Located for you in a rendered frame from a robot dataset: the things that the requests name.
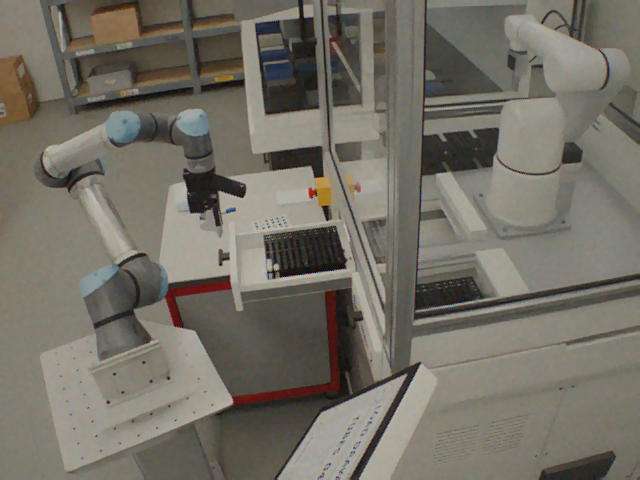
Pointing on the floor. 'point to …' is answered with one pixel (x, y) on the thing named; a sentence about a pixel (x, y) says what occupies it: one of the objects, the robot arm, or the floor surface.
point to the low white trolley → (296, 337)
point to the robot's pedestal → (182, 443)
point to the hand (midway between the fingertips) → (221, 229)
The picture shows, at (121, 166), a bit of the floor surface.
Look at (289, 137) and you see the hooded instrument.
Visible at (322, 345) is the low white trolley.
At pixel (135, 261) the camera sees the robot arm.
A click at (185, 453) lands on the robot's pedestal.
